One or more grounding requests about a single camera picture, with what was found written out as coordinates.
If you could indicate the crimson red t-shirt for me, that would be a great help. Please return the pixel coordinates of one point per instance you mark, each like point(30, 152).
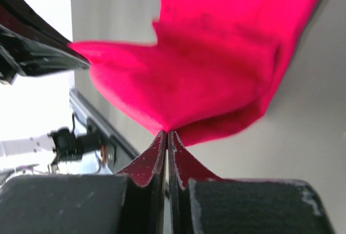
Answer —
point(213, 70)

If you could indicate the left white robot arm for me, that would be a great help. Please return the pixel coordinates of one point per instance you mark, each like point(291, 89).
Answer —
point(53, 147)

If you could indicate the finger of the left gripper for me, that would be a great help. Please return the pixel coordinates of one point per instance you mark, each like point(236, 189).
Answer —
point(30, 47)

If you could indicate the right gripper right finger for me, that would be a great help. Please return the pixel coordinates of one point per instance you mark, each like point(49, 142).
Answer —
point(202, 202)

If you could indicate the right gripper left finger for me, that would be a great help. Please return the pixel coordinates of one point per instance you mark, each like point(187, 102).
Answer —
point(130, 201)

